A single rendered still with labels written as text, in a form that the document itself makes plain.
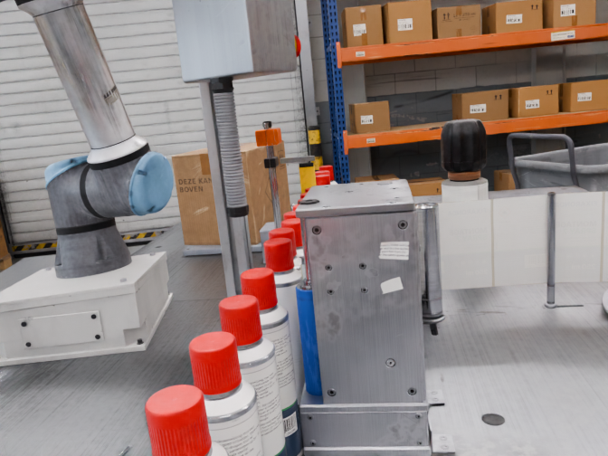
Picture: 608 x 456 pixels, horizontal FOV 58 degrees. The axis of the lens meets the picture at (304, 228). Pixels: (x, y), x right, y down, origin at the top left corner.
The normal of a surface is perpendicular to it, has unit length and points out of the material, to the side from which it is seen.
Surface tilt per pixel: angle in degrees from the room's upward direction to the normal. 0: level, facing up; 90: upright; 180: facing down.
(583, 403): 0
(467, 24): 90
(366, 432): 90
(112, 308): 90
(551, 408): 0
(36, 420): 0
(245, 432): 90
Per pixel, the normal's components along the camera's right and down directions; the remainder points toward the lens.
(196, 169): -0.32, 0.25
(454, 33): 0.07, 0.24
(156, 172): 0.94, 0.05
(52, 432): -0.10, -0.97
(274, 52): 0.74, 0.08
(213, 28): -0.67, 0.23
